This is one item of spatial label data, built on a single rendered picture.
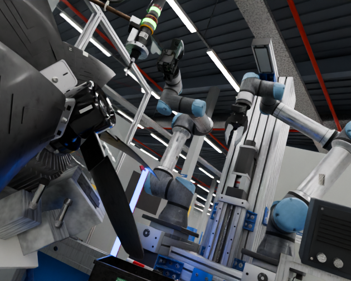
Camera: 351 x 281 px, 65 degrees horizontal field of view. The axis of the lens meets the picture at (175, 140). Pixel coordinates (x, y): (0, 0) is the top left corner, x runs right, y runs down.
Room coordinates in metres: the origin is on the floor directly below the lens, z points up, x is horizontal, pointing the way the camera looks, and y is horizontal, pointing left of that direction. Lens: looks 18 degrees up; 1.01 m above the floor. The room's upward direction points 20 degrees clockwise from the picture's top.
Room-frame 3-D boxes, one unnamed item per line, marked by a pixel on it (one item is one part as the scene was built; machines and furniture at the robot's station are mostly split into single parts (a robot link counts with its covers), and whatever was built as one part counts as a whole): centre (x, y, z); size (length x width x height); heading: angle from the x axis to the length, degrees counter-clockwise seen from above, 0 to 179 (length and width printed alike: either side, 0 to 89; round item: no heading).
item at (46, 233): (0.69, 0.21, 0.91); 0.12 x 0.08 x 0.12; 67
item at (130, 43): (0.71, 0.21, 1.50); 0.09 x 0.07 x 0.10; 102
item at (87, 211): (0.77, 0.21, 0.98); 0.20 x 0.16 x 0.20; 67
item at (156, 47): (0.93, 0.21, 1.64); 0.09 x 0.03 x 0.06; 139
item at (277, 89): (1.09, -0.34, 1.73); 0.11 x 0.11 x 0.08; 72
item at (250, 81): (1.10, -0.24, 1.73); 0.09 x 0.08 x 0.11; 72
